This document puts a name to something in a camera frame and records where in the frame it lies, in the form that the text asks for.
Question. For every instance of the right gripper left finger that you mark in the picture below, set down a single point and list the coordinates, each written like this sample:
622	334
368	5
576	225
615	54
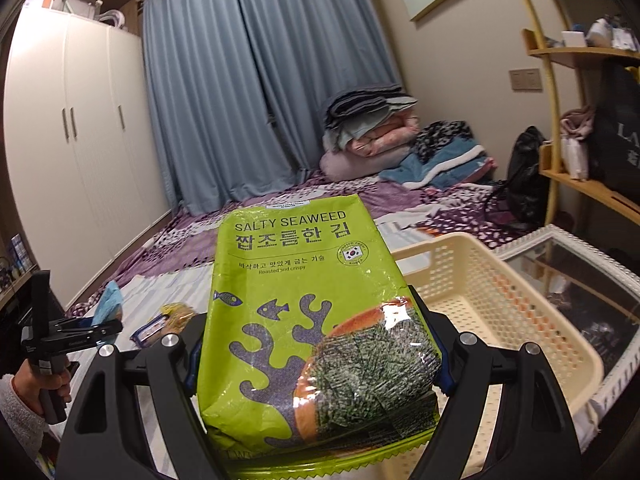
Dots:
133	416

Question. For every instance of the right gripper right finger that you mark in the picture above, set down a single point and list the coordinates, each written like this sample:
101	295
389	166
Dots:
534	435

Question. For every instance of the green salty seaweed bag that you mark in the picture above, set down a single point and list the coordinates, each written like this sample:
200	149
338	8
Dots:
315	358

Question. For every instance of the person's left hand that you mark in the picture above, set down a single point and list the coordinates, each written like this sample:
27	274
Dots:
27	383

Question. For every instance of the striped white blue cloth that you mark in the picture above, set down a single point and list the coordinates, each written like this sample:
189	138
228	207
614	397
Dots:
183	275

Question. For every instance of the blue white snack packet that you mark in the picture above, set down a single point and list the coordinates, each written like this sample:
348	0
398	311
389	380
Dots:
150	332

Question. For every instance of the clear bag of cookies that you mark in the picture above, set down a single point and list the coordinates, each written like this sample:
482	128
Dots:
179	315

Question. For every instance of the grey fuzzy left sleeve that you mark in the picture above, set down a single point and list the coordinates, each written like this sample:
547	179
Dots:
27	426

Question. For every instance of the cream plastic laundry basket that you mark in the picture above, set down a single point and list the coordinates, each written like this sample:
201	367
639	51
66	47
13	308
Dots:
460	278

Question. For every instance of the white wardrobe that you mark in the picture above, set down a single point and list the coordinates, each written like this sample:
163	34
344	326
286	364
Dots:
81	155

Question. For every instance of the white wicker glass table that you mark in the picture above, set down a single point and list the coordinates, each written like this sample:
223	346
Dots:
599	296

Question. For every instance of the black bag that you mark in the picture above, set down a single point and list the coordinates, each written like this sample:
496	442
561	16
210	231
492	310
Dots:
519	202

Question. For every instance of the purple floral bedsheet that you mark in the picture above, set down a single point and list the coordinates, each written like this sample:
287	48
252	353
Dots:
438	212

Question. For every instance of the blue and patterned clothes pile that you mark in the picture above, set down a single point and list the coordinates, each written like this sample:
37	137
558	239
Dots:
442	155

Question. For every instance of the folded blanket pile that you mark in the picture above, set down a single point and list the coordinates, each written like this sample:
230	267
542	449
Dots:
367	130

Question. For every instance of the blue-grey curtain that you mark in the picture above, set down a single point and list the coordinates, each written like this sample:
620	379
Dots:
237	89

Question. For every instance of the wooden yellow shelf unit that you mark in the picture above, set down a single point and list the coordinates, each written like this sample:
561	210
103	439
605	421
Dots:
580	59

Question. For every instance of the beige wall socket plate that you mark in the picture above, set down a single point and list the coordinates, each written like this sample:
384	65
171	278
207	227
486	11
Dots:
526	80

